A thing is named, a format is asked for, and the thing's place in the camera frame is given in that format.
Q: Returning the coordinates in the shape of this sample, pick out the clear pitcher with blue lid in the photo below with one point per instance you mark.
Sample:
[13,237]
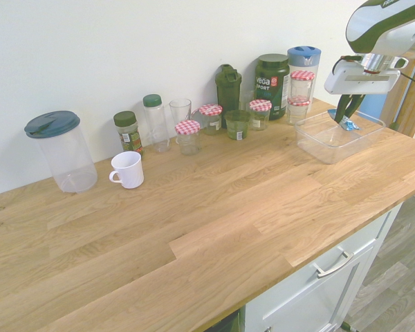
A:
[304,57]

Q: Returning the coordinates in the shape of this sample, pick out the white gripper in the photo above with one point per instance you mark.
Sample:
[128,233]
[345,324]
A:
[359,84]

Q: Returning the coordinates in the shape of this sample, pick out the clear bottle with green lid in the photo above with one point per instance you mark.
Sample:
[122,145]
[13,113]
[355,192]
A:
[155,124]

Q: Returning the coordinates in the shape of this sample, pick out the glass jar red checkered lid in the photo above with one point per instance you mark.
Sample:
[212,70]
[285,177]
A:
[298,112]
[301,88]
[211,121]
[187,138]
[260,115]

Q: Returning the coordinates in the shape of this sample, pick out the light wooden door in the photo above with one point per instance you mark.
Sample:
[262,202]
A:
[413,114]

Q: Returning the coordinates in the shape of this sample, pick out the white mug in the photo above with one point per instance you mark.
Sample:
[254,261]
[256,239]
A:
[129,171]

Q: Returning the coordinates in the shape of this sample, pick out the silver cabinet knob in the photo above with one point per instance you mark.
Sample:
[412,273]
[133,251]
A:
[268,329]

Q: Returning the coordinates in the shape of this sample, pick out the clear pitcher with teal lid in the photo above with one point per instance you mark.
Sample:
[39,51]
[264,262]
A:
[67,155]

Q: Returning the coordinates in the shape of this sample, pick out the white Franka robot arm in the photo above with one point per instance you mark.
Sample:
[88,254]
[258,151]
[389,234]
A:
[394,34]

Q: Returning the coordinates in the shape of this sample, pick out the black shaker bottle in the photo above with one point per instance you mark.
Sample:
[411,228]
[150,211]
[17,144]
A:
[228,93]

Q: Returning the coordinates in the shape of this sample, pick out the blue protein bar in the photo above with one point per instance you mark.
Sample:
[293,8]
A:
[349,124]

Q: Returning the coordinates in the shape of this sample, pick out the clear rectangular plastic container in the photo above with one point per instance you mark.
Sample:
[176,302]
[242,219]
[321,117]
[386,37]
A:
[318,145]

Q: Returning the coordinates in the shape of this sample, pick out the white base cabinet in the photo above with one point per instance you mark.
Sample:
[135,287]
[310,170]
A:
[297,301]

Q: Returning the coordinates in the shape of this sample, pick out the dark Vega protein tub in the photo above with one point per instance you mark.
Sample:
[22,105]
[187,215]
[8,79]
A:
[271,86]

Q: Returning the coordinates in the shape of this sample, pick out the jar with green contents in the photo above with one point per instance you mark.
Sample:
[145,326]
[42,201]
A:
[236,126]

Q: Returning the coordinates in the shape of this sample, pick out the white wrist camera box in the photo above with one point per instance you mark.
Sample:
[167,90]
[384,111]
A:
[401,63]

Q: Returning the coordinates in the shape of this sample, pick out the spice jar with dark lid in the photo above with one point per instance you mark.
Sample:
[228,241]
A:
[128,135]

